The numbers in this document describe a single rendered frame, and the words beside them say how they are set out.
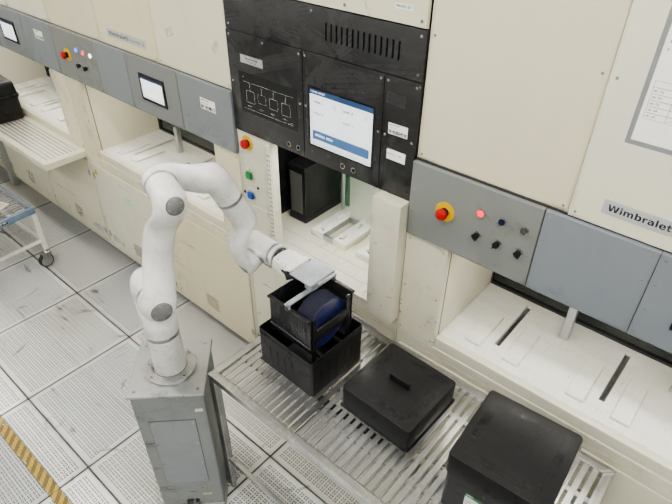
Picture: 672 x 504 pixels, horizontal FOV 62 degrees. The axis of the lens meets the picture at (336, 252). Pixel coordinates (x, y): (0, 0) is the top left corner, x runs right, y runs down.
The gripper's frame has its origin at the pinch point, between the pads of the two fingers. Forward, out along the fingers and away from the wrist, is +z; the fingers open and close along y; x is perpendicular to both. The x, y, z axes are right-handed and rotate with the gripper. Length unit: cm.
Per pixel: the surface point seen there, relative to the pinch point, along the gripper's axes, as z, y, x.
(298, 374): 6.4, 13.4, -33.8
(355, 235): -30, -59, -27
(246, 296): -77, -28, -73
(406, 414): 46, 3, -31
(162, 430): -30, 52, -62
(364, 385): 28.3, 2.9, -31.0
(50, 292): -213, 26, -118
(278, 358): -4.0, 13.5, -33.3
